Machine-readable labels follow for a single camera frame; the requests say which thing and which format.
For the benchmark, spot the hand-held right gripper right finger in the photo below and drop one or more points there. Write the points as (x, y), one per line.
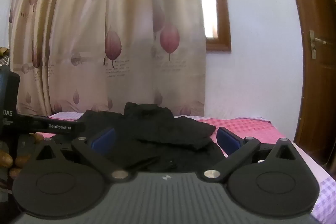
(228, 140)

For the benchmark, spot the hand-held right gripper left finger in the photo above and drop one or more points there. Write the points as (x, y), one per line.
(103, 138)

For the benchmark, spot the black garment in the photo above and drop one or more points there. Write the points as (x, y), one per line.
(162, 132)

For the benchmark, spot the person's left hand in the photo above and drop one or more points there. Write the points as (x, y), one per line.
(22, 160)

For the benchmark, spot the pink checked bedsheet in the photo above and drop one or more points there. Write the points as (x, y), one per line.
(252, 128)

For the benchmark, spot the white lace cloth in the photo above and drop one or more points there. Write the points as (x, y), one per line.
(3, 59)

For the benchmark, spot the brown wooden door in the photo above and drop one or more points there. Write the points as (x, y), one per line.
(319, 82)

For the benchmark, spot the beige leaf print curtain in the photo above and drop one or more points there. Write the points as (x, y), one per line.
(110, 29)

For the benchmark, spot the wooden window frame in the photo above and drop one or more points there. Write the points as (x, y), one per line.
(223, 16)

